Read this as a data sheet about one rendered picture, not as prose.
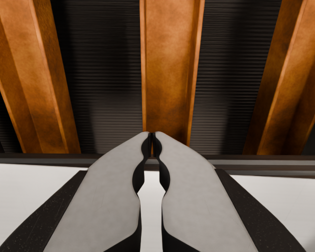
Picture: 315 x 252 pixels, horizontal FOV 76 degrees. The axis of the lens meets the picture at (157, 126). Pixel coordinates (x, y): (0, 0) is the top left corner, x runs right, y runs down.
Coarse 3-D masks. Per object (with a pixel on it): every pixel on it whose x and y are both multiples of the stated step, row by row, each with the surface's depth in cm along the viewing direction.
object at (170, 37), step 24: (144, 0) 25; (168, 0) 28; (192, 0) 28; (144, 24) 26; (168, 24) 30; (192, 24) 29; (144, 48) 27; (168, 48) 31; (192, 48) 29; (144, 72) 29; (168, 72) 33; (192, 72) 29; (144, 96) 30; (168, 96) 35; (192, 96) 30; (144, 120) 32; (168, 120) 37
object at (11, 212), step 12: (0, 168) 21; (0, 180) 22; (12, 180) 22; (0, 192) 23; (12, 192) 23; (0, 204) 24; (12, 204) 24; (0, 216) 25; (12, 216) 25; (24, 216) 25; (0, 228) 26; (12, 228) 26; (0, 240) 27
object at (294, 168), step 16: (0, 160) 24; (16, 160) 24; (32, 160) 24; (48, 160) 24; (64, 160) 24; (80, 160) 24; (208, 160) 24; (224, 160) 24; (240, 160) 24; (256, 160) 24; (272, 160) 24; (288, 160) 24; (304, 160) 24; (288, 176) 23; (304, 176) 23
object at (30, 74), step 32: (0, 0) 28; (32, 0) 25; (0, 32) 29; (32, 32) 30; (0, 64) 29; (32, 64) 32; (32, 96) 35; (64, 96) 34; (32, 128) 37; (64, 128) 34
